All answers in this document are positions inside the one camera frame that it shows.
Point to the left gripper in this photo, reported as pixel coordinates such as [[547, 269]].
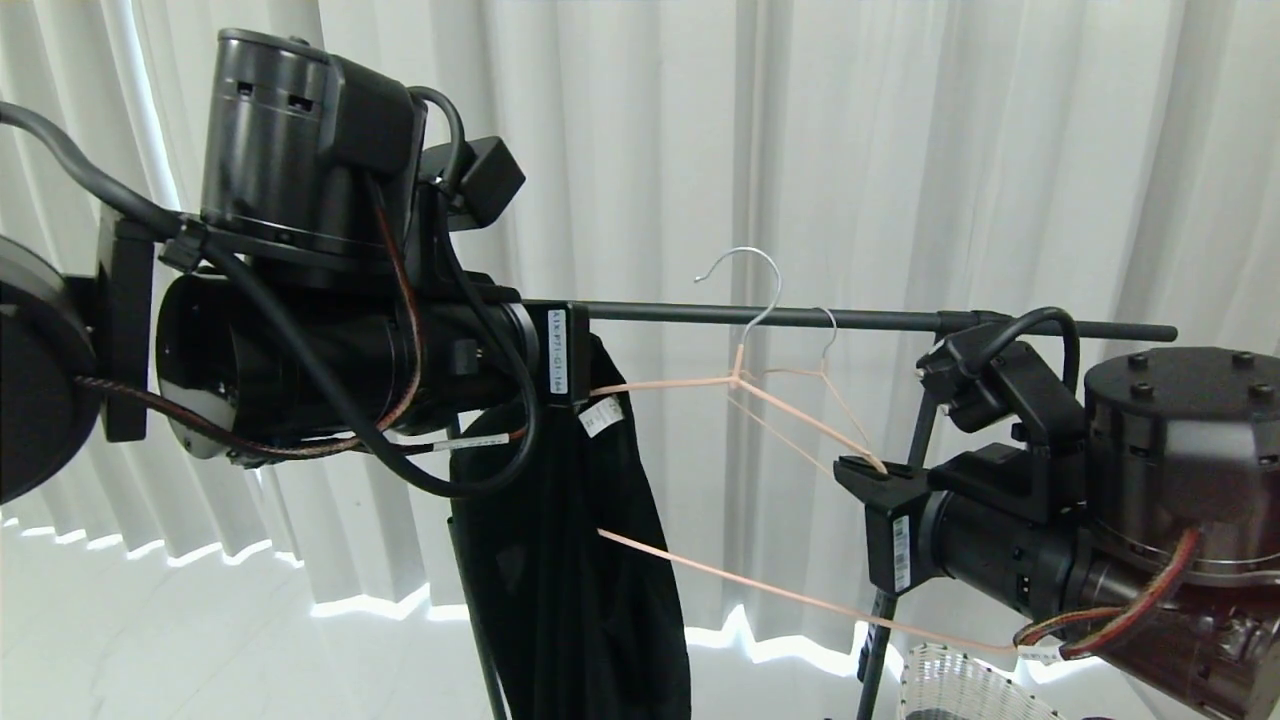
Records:
[[350, 330]]

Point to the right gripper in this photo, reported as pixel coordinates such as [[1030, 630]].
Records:
[[1000, 540]]

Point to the pink clothes hanger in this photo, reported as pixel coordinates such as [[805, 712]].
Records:
[[822, 372], [738, 380]]

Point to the black garment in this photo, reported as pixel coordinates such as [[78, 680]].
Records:
[[570, 580]]

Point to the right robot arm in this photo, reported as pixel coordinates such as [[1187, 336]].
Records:
[[1180, 450]]

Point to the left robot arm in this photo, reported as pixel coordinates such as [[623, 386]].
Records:
[[280, 150]]

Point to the white laundry basket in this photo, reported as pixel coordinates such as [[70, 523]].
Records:
[[960, 680]]

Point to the black clothes rack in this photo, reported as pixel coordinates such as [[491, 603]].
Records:
[[900, 320]]

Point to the white curtain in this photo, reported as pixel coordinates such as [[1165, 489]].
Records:
[[900, 150]]

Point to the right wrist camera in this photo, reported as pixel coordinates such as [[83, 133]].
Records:
[[985, 385]]

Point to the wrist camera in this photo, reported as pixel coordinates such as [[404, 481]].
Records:
[[490, 180], [985, 385]]

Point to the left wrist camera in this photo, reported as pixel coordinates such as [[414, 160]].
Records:
[[490, 180]]

